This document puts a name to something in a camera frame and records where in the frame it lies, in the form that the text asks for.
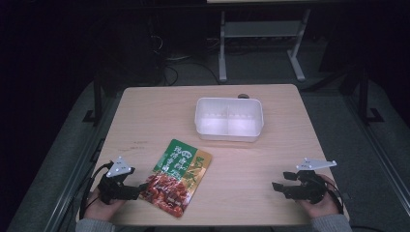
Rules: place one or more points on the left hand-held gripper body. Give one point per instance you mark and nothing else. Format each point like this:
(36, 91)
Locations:
(112, 188)

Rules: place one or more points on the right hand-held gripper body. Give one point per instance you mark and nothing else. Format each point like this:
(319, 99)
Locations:
(309, 188)

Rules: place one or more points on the green and red food packet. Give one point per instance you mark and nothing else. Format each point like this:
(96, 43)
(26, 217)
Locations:
(175, 180)

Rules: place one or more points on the person's right hand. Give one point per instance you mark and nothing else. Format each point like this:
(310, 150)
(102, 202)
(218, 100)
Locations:
(320, 206)

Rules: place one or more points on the person's left hand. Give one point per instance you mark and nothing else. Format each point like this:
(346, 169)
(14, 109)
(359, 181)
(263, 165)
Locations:
(101, 209)

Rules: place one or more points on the black metal stand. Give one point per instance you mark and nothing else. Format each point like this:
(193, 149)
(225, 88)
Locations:
(96, 103)
(364, 100)

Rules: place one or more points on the white plastic container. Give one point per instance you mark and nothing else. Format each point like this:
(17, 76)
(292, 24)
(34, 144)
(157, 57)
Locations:
(228, 121)

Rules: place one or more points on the small dark round cap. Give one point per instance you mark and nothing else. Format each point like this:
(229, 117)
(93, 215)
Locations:
(243, 96)

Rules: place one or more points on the white metal desk frame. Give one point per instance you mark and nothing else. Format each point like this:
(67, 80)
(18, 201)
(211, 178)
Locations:
(261, 29)

